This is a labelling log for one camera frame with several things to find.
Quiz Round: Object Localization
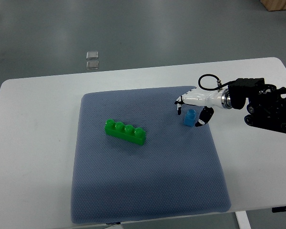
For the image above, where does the metal floor plate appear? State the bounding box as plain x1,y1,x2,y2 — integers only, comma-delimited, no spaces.
86,51,99,60
86,60,99,70

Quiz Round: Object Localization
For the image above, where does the black label under table edge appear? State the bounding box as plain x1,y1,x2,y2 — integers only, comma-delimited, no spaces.
106,222,121,225

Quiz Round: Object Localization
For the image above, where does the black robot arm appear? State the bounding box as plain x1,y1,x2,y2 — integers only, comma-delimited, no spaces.
228,78,286,134

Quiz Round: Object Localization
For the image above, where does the wooden box corner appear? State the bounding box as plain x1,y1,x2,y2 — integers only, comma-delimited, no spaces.
260,0,286,11

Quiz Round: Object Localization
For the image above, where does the lower metal floor plate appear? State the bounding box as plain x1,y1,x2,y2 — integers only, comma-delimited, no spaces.
86,60,99,70

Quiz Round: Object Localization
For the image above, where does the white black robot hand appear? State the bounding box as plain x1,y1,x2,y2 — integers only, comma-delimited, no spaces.
174,88,232,127

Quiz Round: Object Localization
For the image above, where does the white table leg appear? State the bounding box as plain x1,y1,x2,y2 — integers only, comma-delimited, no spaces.
235,211,251,229

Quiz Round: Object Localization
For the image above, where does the green four-stud toy block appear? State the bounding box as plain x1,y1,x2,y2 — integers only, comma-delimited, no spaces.
104,119,146,146

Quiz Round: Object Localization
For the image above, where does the upper metal floor plate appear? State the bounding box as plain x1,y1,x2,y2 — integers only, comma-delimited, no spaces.
86,51,99,60

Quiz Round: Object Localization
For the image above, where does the black table control panel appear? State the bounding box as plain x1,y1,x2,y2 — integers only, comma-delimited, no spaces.
272,206,286,213

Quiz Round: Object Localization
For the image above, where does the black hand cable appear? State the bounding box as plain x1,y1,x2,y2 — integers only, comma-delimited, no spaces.
198,74,234,92

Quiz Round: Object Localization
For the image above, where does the blue toy block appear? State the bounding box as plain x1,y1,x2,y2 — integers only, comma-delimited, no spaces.
183,109,196,127

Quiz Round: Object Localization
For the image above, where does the blue-grey foam mat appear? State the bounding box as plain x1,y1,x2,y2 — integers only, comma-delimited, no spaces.
71,86,231,224

